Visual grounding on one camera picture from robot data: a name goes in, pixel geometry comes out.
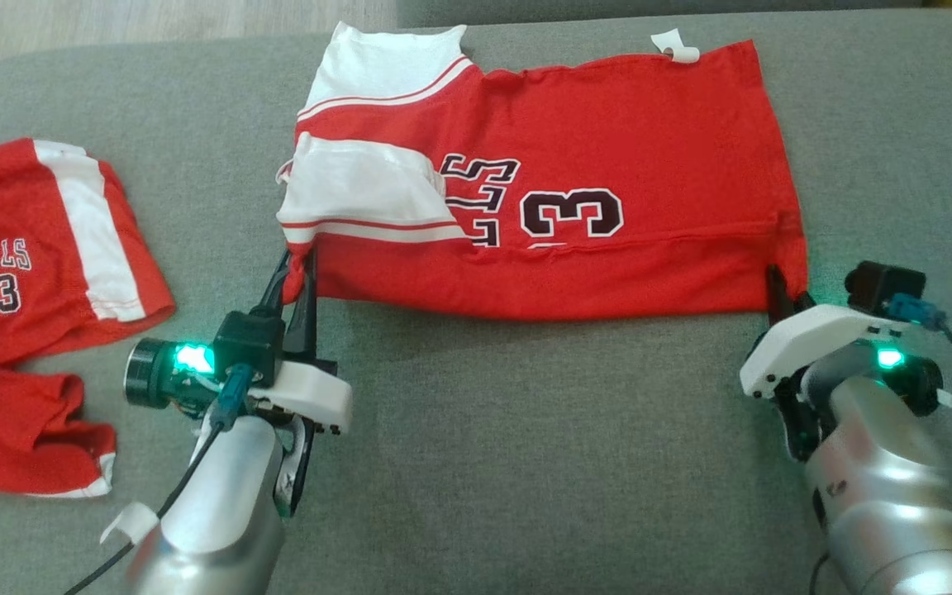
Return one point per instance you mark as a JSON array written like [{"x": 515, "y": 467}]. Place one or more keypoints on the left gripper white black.
[{"x": 315, "y": 392}]

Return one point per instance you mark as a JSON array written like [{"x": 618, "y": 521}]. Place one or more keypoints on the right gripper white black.
[{"x": 815, "y": 330}]

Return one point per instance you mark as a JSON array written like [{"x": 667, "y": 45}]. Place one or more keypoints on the red jersey with white sleeves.
[{"x": 608, "y": 124}]

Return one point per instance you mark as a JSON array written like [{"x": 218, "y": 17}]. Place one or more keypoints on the red Bulls 23 shorts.
[{"x": 13, "y": 198}]

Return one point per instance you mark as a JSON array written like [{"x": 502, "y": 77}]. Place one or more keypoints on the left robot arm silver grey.
[{"x": 220, "y": 512}]

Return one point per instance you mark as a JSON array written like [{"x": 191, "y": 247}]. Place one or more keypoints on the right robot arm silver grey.
[{"x": 889, "y": 487}]

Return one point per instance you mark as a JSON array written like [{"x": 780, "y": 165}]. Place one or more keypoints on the large grey sofa seat cushion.
[{"x": 525, "y": 454}]

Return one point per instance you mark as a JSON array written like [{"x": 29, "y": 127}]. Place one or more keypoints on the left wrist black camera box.
[{"x": 236, "y": 343}]

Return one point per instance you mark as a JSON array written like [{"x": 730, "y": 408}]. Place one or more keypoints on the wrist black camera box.
[
  {"x": 881, "y": 285},
  {"x": 236, "y": 343}
]

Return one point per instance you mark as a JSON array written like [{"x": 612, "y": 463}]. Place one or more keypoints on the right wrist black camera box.
[{"x": 881, "y": 285}]

